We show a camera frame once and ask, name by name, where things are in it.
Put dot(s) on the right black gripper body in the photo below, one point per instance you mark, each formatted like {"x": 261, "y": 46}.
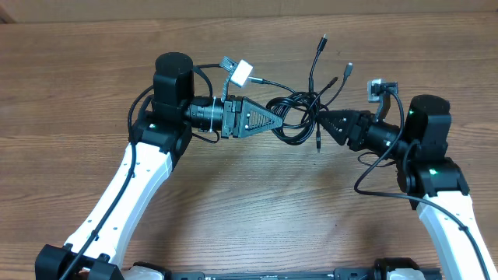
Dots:
{"x": 375, "y": 136}

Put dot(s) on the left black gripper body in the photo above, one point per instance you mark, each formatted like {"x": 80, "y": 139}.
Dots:
{"x": 230, "y": 125}

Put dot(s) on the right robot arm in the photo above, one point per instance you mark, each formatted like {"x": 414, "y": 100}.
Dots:
{"x": 431, "y": 181}

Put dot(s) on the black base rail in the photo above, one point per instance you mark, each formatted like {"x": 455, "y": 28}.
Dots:
{"x": 382, "y": 268}

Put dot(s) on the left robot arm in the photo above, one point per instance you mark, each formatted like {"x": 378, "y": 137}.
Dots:
{"x": 160, "y": 125}

